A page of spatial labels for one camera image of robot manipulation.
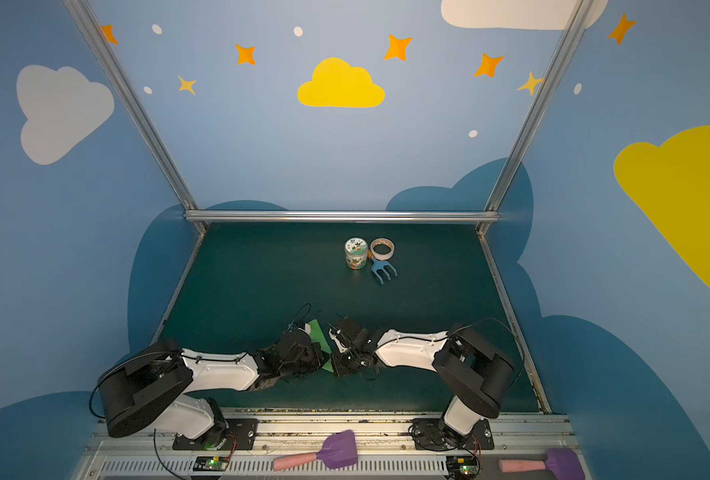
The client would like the aluminium back frame rail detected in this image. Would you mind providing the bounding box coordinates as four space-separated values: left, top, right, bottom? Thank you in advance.
185 210 499 224

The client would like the carrot snack jar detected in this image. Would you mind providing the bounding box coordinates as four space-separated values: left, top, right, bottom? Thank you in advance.
344 237 369 270

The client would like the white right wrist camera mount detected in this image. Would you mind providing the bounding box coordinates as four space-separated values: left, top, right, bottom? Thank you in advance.
329 317 370 353

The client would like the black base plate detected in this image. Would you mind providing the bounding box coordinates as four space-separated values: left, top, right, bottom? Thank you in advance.
408 418 495 452
172 418 258 452

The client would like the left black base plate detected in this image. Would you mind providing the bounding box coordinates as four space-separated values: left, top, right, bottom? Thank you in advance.
172 418 258 452

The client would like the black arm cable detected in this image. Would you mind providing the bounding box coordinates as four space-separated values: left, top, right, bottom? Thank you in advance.
287 302 313 330
468 316 525 391

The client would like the aluminium right corner post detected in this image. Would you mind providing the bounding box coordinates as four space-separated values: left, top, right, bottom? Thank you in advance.
476 0 595 239

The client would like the green circuit board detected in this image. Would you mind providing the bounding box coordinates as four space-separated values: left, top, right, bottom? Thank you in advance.
193 456 231 473
445 456 480 480

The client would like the right green circuit board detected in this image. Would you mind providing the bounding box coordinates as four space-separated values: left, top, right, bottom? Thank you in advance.
445 456 480 480

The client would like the left green circuit board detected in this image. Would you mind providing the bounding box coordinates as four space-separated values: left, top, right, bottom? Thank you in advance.
193 456 231 473

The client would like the aluminium corner post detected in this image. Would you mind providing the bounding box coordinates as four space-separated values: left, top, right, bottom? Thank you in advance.
476 0 595 239
63 0 199 212

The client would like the aluminium front rail base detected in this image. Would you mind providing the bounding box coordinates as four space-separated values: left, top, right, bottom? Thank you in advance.
72 409 591 479

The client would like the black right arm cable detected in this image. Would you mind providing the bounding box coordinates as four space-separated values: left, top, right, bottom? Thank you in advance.
468 316 525 391

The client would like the purple scoop pink handle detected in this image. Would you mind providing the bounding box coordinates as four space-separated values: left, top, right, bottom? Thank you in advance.
272 430 359 471
498 448 586 480

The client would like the aluminium left corner post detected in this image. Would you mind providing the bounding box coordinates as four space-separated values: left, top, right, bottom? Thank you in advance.
63 0 199 212

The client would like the blue garden hand rake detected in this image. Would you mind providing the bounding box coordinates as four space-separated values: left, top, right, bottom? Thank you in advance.
371 258 398 285

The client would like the white tape roll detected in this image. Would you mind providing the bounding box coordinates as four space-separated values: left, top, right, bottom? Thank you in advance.
369 237 395 261

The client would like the green square paper sheet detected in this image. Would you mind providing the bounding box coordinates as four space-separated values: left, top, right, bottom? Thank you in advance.
305 319 334 374

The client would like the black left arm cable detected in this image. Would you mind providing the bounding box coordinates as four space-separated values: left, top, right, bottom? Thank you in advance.
287 302 313 330

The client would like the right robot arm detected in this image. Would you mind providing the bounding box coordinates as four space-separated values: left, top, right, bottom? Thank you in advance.
328 319 517 445

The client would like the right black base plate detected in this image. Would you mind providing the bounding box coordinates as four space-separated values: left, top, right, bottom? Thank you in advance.
408 418 495 452

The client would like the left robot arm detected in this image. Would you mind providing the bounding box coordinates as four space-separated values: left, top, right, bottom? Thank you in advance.
95 324 331 451

